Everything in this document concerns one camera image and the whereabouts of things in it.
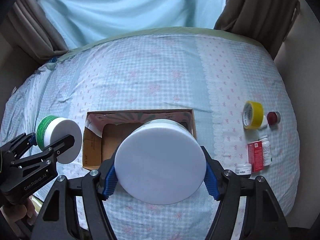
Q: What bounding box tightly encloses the white pill bottle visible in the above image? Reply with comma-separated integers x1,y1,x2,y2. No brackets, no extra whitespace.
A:
259,135,272,166

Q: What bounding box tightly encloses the green label white jar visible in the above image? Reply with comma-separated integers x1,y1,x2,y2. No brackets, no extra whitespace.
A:
36,115,82,164

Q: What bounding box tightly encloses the white black cream jar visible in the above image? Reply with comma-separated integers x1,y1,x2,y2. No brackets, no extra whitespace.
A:
235,163,252,178

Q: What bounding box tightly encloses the small red silver tin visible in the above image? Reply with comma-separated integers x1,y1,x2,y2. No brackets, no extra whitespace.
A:
267,112,281,126

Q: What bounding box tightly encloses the person's left hand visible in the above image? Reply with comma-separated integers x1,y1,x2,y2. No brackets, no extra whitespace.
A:
1,198,37,228

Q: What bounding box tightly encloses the red carton box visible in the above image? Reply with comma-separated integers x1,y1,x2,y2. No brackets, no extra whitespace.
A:
247,141,264,173

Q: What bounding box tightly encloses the small white case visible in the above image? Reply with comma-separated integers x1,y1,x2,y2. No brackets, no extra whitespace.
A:
258,115,268,129

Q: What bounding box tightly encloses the large white round jar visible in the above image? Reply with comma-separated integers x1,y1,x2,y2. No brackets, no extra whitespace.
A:
114,119,206,205

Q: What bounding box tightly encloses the left brown curtain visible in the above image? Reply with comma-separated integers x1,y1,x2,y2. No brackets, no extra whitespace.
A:
1,0,68,63

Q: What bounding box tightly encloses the brown curtain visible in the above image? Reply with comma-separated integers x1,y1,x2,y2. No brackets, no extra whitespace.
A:
214,0,299,59
1,0,68,63

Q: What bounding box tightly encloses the light blue hanging cloth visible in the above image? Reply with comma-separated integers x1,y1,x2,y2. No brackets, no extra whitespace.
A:
37,0,226,49

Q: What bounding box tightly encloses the yellow tape roll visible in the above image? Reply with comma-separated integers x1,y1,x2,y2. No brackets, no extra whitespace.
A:
242,101,264,129

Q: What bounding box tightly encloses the right brown curtain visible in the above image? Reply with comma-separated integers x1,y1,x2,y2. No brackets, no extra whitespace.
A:
214,0,299,59

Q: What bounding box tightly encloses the open cardboard box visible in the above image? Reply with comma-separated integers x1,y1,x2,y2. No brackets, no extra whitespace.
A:
82,108,196,170

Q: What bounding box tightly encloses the checkered floral bed sheet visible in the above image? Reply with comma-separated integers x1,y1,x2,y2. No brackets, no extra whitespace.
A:
1,30,299,239

